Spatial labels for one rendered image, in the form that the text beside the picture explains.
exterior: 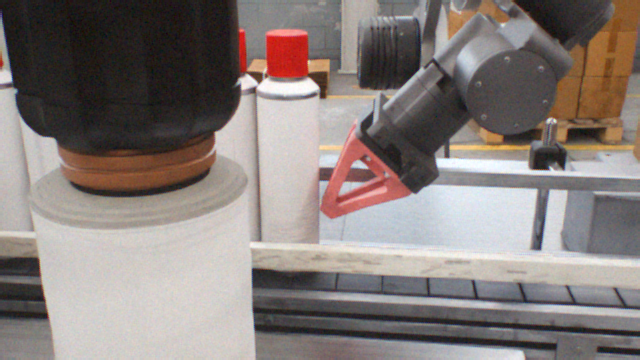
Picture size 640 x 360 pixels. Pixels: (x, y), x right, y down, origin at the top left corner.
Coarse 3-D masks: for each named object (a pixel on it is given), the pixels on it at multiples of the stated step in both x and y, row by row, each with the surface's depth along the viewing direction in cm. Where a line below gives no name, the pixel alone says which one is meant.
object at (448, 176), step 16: (320, 176) 59; (352, 176) 58; (368, 176) 58; (448, 176) 57; (464, 176) 57; (480, 176) 57; (496, 176) 57; (512, 176) 57; (528, 176) 57; (544, 176) 56; (560, 176) 56; (576, 176) 56; (592, 176) 56; (608, 176) 56; (624, 176) 56
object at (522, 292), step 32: (576, 256) 60; (288, 288) 55; (320, 288) 54; (352, 288) 54; (384, 288) 54; (416, 288) 54; (448, 288) 54; (480, 288) 54; (512, 288) 54; (544, 288) 54; (576, 288) 54; (608, 288) 54
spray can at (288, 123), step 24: (288, 48) 50; (288, 72) 51; (264, 96) 51; (288, 96) 50; (312, 96) 51; (264, 120) 52; (288, 120) 51; (312, 120) 52; (264, 144) 53; (288, 144) 52; (312, 144) 53; (264, 168) 53; (288, 168) 52; (312, 168) 53; (264, 192) 54; (288, 192) 53; (312, 192) 54; (264, 216) 55; (288, 216) 54; (312, 216) 55; (264, 240) 56; (288, 240) 55; (312, 240) 56
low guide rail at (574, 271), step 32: (32, 256) 56; (256, 256) 54; (288, 256) 54; (320, 256) 53; (352, 256) 53; (384, 256) 53; (416, 256) 52; (448, 256) 52; (480, 256) 52; (512, 256) 52; (544, 256) 52
